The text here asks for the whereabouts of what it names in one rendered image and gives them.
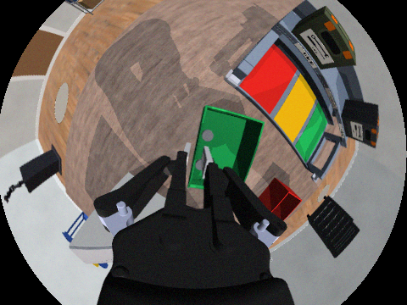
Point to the green bin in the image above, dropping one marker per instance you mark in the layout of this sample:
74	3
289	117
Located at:
234	144

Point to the red bin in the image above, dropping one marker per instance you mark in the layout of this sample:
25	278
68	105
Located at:
279	199

